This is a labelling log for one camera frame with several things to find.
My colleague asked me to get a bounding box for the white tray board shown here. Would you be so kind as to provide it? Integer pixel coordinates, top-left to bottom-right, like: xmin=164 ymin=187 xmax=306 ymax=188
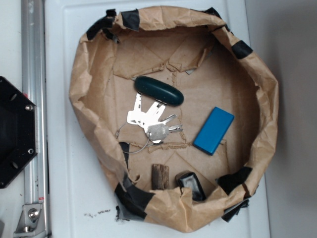
xmin=44 ymin=0 xmax=270 ymax=238

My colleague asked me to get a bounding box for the dark green plastic pickle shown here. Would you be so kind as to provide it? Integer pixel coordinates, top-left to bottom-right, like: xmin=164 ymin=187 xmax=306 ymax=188
xmin=134 ymin=76 xmax=184 ymax=107

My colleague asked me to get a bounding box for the brown wooden bark piece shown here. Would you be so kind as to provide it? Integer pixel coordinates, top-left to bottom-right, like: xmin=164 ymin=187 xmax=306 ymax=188
xmin=152 ymin=164 xmax=169 ymax=190

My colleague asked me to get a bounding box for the silver key bunch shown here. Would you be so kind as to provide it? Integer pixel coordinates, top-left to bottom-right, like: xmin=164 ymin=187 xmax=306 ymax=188
xmin=127 ymin=93 xmax=183 ymax=144

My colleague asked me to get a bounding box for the black shiny plastic piece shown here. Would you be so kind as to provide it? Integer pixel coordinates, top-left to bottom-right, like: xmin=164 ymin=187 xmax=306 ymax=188
xmin=175 ymin=171 xmax=206 ymax=201

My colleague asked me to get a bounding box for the metal corner bracket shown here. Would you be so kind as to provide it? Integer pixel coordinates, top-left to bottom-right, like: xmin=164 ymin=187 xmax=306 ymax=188
xmin=13 ymin=203 xmax=46 ymax=238

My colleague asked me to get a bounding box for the blue rectangular block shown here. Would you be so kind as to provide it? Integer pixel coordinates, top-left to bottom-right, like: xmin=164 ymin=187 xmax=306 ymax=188
xmin=193 ymin=107 xmax=234 ymax=156

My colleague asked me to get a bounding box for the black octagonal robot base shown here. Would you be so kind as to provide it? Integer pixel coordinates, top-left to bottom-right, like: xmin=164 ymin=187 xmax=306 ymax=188
xmin=0 ymin=77 xmax=37 ymax=189

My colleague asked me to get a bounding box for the aluminium extrusion rail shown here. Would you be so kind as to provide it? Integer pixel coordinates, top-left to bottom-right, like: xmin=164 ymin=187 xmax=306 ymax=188
xmin=21 ymin=0 xmax=52 ymax=238

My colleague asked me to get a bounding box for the thin wire key ring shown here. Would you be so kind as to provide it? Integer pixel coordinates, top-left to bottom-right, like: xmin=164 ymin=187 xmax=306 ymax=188
xmin=114 ymin=123 xmax=152 ymax=154

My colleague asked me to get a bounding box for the brown paper bin liner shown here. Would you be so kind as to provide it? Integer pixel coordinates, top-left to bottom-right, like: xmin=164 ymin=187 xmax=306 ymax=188
xmin=69 ymin=6 xmax=278 ymax=233

